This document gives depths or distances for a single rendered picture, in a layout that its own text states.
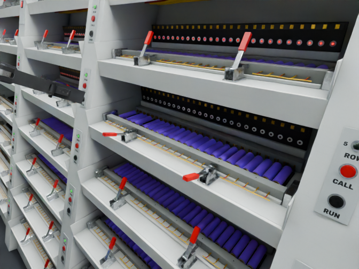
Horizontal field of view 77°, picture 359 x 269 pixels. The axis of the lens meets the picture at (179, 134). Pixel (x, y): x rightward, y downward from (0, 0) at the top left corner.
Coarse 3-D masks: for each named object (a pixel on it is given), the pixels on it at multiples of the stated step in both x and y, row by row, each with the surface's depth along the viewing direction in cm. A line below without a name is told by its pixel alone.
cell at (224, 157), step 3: (231, 147) 53; (234, 147) 53; (228, 150) 52; (231, 150) 52; (234, 150) 52; (237, 150) 53; (225, 153) 51; (228, 153) 51; (231, 153) 51; (234, 153) 52; (219, 156) 50; (222, 156) 49; (225, 156) 50; (228, 156) 50; (222, 159) 49; (225, 159) 49
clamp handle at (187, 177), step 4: (208, 168) 44; (200, 172) 43; (204, 172) 44; (208, 172) 44; (184, 176) 39; (188, 176) 39; (192, 176) 40; (196, 176) 40; (200, 176) 42; (188, 180) 39
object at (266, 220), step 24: (96, 120) 72; (192, 120) 66; (120, 144) 60; (144, 144) 59; (264, 144) 52; (144, 168) 56; (168, 168) 49; (192, 168) 49; (192, 192) 46; (216, 192) 42; (240, 192) 42; (288, 192) 38; (240, 216) 39; (264, 216) 37; (264, 240) 37
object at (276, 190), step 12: (108, 120) 72; (120, 120) 68; (144, 132) 61; (156, 132) 60; (156, 144) 57; (168, 144) 55; (180, 144) 54; (192, 156) 51; (204, 156) 49; (228, 168) 45; (240, 168) 45; (240, 180) 44; (252, 180) 42; (264, 180) 41; (252, 192) 41; (264, 192) 41; (276, 192) 39
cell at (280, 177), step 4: (284, 168) 45; (288, 168) 45; (280, 172) 44; (284, 172) 44; (288, 172) 44; (276, 176) 43; (280, 176) 43; (284, 176) 43; (288, 176) 44; (272, 180) 42; (276, 180) 42; (280, 180) 42; (284, 180) 43; (280, 184) 41
